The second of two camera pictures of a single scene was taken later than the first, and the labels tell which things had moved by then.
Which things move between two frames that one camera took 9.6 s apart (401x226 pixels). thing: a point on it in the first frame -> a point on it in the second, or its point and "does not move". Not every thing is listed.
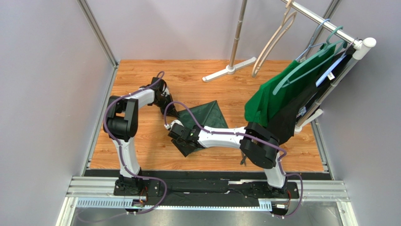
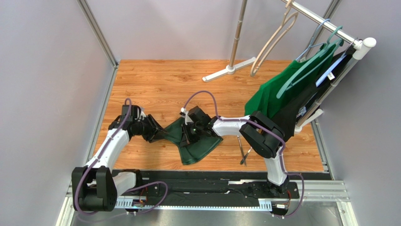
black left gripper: x=171 y=110 -> x=155 y=127
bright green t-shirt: x=292 y=80 does not move
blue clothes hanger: x=310 y=45 does not move
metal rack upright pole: x=240 y=20 does not move
